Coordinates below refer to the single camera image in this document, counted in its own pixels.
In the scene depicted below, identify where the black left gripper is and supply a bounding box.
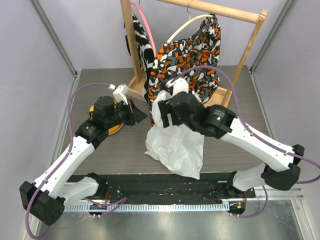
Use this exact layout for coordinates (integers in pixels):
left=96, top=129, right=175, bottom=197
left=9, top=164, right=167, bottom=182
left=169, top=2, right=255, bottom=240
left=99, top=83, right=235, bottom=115
left=105, top=98, right=148, bottom=129

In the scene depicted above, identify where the white plastic bag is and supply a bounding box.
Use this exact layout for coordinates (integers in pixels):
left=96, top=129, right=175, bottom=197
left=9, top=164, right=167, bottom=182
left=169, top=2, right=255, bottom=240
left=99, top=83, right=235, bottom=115
left=145, top=90, right=204, bottom=180

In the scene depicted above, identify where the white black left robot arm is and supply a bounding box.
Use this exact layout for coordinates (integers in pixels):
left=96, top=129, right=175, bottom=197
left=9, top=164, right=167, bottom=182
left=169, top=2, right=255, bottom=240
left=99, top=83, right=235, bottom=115
left=19, top=96, right=147, bottom=226

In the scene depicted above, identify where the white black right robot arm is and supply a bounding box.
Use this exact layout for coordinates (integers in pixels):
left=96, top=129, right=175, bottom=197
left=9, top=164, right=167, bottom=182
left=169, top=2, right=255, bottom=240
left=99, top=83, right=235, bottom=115
left=155, top=92, right=305, bottom=198

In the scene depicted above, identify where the pink round plate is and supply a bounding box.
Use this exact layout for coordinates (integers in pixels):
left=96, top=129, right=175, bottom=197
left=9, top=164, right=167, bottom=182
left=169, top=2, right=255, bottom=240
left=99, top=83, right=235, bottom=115
left=107, top=123, right=124, bottom=137

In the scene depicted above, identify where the wooden clothes rack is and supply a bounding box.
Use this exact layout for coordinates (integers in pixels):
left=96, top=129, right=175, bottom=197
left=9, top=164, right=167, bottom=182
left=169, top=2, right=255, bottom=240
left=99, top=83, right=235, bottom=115
left=120, top=0, right=268, bottom=107

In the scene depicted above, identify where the yellow orange fruit with leaf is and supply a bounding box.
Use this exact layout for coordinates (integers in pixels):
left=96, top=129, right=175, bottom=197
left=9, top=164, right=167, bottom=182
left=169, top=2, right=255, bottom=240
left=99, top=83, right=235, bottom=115
left=89, top=105, right=94, bottom=120

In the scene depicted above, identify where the black white zebra garment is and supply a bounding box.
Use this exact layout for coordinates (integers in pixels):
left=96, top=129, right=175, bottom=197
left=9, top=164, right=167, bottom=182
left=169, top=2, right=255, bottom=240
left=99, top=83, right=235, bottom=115
left=132, top=13, right=155, bottom=101

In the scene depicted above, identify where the orange grey camouflage garment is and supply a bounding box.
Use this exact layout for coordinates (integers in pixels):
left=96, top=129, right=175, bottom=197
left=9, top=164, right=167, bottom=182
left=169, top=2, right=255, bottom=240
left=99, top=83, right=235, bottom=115
left=147, top=14, right=221, bottom=113

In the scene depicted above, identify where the pink clothes hanger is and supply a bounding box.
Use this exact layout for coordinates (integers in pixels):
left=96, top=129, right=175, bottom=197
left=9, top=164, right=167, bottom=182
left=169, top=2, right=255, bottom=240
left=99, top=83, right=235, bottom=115
left=130, top=1, right=157, bottom=57

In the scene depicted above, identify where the cream clothes hanger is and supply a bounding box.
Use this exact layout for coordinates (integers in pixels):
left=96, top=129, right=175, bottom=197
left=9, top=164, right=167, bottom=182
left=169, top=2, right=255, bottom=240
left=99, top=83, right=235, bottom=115
left=166, top=14, right=213, bottom=43

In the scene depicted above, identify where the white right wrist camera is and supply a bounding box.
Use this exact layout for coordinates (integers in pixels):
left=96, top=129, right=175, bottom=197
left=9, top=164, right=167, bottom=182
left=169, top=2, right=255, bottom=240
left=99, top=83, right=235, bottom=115
left=165, top=77, right=189, bottom=97

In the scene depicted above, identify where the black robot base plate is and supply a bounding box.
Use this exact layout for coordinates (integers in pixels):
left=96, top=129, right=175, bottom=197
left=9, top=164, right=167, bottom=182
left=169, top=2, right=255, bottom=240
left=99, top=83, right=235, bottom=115
left=89, top=172, right=256, bottom=205

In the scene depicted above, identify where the aluminium slotted rail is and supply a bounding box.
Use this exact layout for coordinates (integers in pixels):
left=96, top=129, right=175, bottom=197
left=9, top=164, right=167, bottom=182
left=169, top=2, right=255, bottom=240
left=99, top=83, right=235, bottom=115
left=64, top=202, right=230, bottom=214

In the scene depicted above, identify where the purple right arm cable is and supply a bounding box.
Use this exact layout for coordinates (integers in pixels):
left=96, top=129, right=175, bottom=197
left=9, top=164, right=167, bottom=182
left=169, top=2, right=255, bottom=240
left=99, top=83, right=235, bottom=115
left=171, top=65, right=320, bottom=185

